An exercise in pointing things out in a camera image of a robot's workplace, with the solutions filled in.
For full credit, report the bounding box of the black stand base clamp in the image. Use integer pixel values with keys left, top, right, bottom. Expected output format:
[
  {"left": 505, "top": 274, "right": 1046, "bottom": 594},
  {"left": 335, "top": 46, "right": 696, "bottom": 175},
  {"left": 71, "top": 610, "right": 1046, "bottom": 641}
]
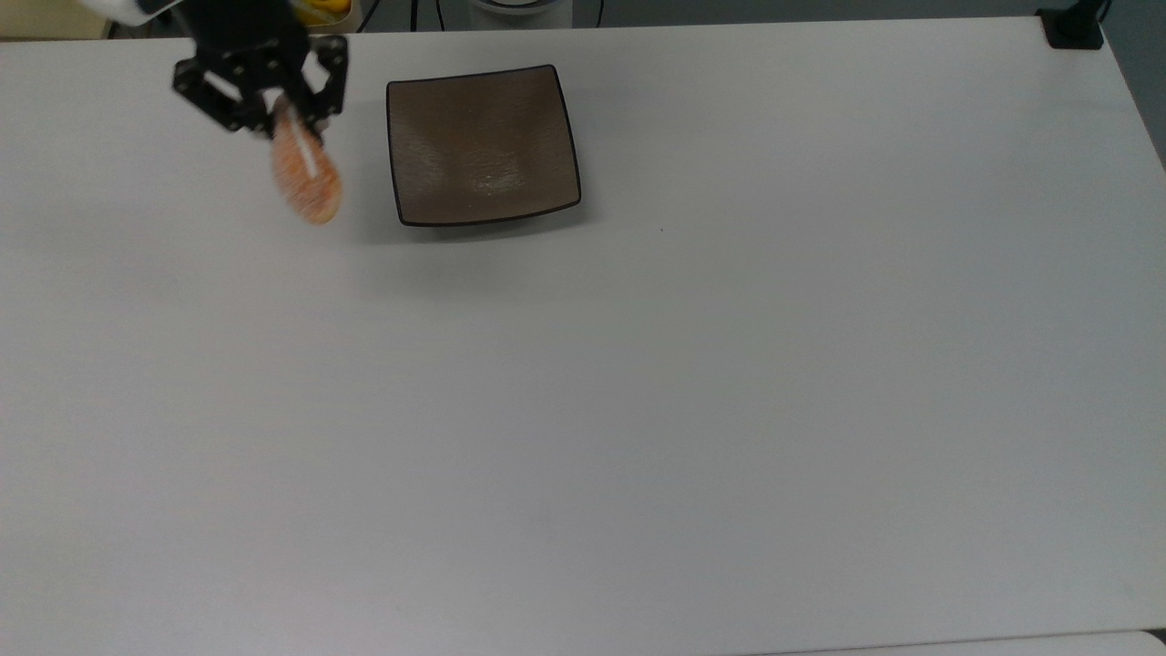
[{"left": 1037, "top": 0, "right": 1109, "bottom": 50}]

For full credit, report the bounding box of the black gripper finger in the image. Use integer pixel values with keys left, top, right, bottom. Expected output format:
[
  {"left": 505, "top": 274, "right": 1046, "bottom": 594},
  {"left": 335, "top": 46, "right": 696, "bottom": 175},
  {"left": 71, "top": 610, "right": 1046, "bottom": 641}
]
[
  {"left": 282, "top": 36, "right": 349, "bottom": 138},
  {"left": 173, "top": 55, "right": 274, "bottom": 138}
]

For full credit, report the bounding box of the orange bread roll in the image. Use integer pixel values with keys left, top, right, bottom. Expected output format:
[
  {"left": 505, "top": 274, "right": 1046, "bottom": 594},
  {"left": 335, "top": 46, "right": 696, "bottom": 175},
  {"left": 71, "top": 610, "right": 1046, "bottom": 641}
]
[{"left": 271, "top": 96, "right": 343, "bottom": 226}]

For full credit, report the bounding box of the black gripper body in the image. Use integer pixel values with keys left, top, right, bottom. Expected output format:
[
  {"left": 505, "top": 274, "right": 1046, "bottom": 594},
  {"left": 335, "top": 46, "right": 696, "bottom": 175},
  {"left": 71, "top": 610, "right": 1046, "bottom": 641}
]
[{"left": 187, "top": 0, "right": 311, "bottom": 65}]

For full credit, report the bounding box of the brown square ceramic plate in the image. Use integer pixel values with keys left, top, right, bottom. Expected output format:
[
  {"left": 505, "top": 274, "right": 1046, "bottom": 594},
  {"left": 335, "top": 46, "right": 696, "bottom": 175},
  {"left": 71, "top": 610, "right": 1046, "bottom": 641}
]
[{"left": 385, "top": 64, "right": 582, "bottom": 228}]

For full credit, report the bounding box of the yellow object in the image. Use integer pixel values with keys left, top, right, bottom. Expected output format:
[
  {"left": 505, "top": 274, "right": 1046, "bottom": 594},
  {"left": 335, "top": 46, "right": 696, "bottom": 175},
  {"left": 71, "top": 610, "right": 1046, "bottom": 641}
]
[{"left": 296, "top": 0, "right": 353, "bottom": 28}]

